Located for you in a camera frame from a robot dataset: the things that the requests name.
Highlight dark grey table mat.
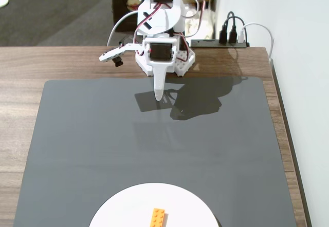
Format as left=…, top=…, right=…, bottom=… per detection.
left=13, top=77, right=299, bottom=227

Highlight red servo wire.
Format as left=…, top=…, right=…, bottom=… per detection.
left=179, top=0, right=206, bottom=37
left=135, top=2, right=168, bottom=44

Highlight orange lego block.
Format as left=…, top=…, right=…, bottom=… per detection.
left=150, top=207, right=169, bottom=227

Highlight white power cable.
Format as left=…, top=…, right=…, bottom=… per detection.
left=106, top=11, right=139, bottom=47

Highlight black usb cable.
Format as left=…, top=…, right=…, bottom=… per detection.
left=223, top=16, right=250, bottom=45
left=218, top=11, right=236, bottom=44

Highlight white usb cable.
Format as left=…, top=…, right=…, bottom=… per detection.
left=237, top=22, right=275, bottom=63

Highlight black camera cable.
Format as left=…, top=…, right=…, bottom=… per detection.
left=118, top=34, right=137, bottom=48

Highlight black usb hub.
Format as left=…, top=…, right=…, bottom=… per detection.
left=190, top=39, right=250, bottom=49

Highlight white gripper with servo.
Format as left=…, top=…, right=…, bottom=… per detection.
left=142, top=37, right=179, bottom=102

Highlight white plastic bag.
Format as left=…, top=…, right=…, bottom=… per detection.
left=185, top=8, right=216, bottom=41

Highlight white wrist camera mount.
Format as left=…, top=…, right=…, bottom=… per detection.
left=99, top=43, right=143, bottom=68

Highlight dark brown cabinet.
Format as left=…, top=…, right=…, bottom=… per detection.
left=109, top=0, right=141, bottom=32

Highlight white round plate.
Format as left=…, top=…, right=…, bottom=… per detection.
left=88, top=182, right=221, bottom=227

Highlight round yellow red object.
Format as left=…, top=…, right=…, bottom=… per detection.
left=126, top=0, right=141, bottom=10

